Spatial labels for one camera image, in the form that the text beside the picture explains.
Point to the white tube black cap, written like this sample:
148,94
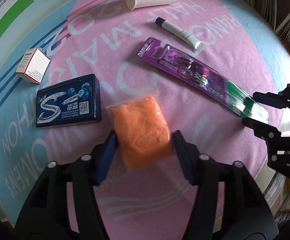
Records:
180,33

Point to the pink blue marathon towel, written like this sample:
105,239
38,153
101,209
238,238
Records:
48,175

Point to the blue chewing gum tin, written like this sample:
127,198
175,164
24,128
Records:
69,102

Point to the purple green toothbrush package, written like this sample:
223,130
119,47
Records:
202,77

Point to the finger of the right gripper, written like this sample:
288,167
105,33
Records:
279,100
278,147

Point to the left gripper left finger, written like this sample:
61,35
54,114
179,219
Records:
105,157

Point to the orange powder plastic bag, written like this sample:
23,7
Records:
142,131

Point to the small white red box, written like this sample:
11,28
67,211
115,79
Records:
33,66

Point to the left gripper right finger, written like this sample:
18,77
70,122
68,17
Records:
187,154

